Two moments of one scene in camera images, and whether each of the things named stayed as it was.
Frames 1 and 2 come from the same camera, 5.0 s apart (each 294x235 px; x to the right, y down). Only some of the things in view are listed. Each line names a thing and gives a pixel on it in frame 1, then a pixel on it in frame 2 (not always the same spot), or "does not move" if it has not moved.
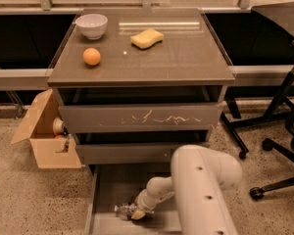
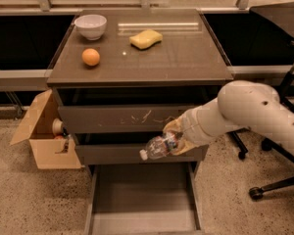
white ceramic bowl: [93, 25] does not move
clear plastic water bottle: [125, 211] to [158, 148]
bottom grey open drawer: [113, 184] does not move
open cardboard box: [53, 152] does not move
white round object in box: [58, 125] does not move
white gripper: [143, 204] to [190, 127]
